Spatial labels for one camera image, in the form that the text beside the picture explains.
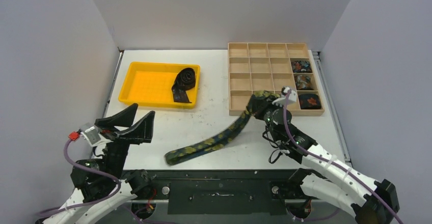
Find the wooden compartment box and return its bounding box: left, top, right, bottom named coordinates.
left=228, top=42, right=325, bottom=116

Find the rolled tie slot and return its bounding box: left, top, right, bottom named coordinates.
left=294, top=74, right=314, bottom=91
left=291, top=60, right=312, bottom=73
left=299, top=93, right=322, bottom=109

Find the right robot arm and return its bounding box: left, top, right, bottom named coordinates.
left=247, top=98, right=402, bottom=223

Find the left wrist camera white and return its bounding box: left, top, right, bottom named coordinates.
left=68, top=123, right=109, bottom=147

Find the blue yellow floral tie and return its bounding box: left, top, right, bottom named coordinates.
left=164, top=90, right=280, bottom=166

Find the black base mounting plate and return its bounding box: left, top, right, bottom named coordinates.
left=131, top=170, right=310, bottom=215

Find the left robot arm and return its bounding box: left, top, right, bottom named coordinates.
left=36, top=103, right=155, bottom=223

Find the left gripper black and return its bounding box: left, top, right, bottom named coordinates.
left=97, top=102, right=156, bottom=179

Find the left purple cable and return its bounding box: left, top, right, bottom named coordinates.
left=36, top=138, right=121, bottom=218

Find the rolled tie top slot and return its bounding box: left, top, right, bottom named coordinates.
left=291, top=60, right=312, bottom=73

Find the yellow plastic tray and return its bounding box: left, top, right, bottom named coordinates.
left=118, top=62, right=201, bottom=109

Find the rolled tie bottom slot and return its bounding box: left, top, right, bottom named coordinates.
left=299, top=93, right=322, bottom=109

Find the rolled tie middle slot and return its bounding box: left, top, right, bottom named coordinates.
left=294, top=74, right=314, bottom=91

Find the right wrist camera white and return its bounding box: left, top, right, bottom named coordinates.
left=272, top=86, right=298, bottom=107

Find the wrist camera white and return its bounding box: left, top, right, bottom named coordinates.
left=68, top=123, right=109, bottom=147
left=272, top=86, right=298, bottom=107

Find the black patterned tie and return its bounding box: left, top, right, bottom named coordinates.
left=171, top=67, right=196, bottom=103

